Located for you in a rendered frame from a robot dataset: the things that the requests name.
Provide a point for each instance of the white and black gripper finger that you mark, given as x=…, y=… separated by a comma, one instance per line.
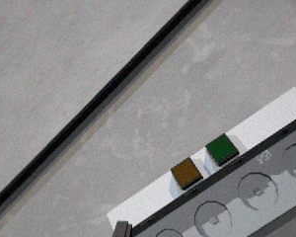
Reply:
x=122, y=229

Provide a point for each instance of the grey rectangular block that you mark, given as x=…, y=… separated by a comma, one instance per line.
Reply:
x=233, y=187

